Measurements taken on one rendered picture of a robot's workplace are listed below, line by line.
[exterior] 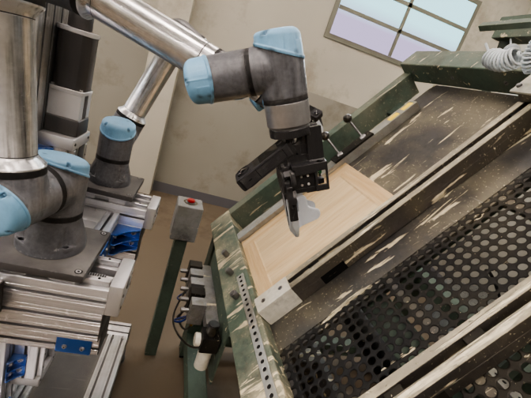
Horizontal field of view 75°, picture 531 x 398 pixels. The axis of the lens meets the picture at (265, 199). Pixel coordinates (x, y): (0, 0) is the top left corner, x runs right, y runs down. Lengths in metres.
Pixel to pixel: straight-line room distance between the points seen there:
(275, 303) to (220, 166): 3.14
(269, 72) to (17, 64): 0.42
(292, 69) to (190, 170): 3.61
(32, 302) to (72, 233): 0.20
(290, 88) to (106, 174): 0.93
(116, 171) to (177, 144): 2.73
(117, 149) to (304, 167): 0.87
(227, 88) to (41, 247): 0.57
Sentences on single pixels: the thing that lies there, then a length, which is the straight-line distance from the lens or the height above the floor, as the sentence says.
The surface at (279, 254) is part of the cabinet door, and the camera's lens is 1.30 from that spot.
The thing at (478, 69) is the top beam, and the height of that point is 1.83.
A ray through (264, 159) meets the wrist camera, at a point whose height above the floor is 1.44.
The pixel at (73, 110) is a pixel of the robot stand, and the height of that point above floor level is 1.33.
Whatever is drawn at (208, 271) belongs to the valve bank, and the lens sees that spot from 1.55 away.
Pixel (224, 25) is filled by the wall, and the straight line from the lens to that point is 3.97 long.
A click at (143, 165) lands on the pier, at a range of 3.99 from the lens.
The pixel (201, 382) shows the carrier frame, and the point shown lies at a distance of 1.87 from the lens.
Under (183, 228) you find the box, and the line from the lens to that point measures 1.66.
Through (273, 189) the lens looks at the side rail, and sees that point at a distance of 1.71.
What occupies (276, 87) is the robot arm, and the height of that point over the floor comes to 1.56.
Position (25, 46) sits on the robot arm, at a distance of 0.74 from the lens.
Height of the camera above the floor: 1.56
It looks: 18 degrees down
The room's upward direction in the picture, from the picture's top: 19 degrees clockwise
